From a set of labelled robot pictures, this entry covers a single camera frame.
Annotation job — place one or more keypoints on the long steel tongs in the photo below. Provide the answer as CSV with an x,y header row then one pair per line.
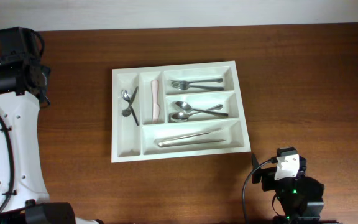
x,y
201,137

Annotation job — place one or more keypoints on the steel tablespoon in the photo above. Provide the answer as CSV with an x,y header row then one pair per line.
x,y
187,108
183,117

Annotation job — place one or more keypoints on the steel fork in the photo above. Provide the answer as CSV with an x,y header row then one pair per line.
x,y
186,86
216,80

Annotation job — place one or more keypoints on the pink plastic knife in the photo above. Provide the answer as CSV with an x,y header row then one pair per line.
x,y
155,105

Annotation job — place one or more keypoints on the small dark teaspoon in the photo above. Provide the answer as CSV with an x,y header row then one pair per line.
x,y
129,110

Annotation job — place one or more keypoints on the small steel teaspoon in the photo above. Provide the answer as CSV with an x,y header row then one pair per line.
x,y
134,94

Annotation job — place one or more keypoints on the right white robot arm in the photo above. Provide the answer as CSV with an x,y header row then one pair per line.
x,y
300,196

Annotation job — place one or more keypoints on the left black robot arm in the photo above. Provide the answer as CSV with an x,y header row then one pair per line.
x,y
23,86

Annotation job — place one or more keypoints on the white plastic cutlery tray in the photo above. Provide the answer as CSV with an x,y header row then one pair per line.
x,y
177,111

